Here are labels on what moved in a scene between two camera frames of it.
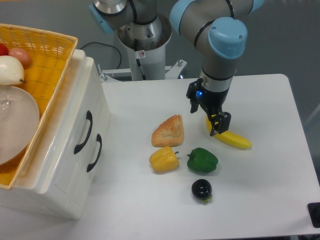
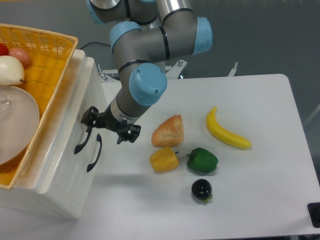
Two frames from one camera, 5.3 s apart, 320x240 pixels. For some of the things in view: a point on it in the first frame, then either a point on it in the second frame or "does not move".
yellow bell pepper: [164, 159] does not move
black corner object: [314, 211] does not move
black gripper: [220, 120] -> [93, 117]
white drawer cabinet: [56, 175] does not move
